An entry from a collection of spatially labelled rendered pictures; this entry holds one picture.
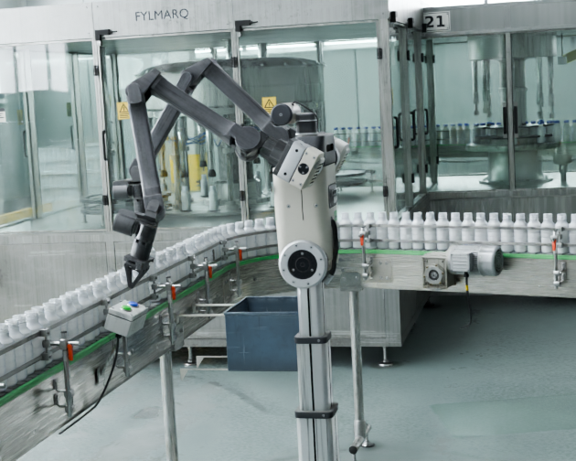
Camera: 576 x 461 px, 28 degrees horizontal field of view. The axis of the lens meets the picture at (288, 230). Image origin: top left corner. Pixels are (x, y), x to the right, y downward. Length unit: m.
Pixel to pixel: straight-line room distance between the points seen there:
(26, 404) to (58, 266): 4.49
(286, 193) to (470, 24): 5.27
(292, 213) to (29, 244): 4.22
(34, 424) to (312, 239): 1.07
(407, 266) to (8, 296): 3.42
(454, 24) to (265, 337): 4.98
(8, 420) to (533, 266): 2.60
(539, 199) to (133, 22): 3.38
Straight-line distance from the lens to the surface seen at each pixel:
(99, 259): 7.51
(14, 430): 3.12
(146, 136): 3.53
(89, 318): 3.61
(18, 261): 7.74
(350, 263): 5.30
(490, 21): 8.76
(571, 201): 8.81
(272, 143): 3.50
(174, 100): 3.58
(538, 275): 4.96
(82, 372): 3.51
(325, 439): 3.84
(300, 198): 3.63
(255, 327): 4.18
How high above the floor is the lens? 1.74
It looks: 7 degrees down
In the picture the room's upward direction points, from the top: 3 degrees counter-clockwise
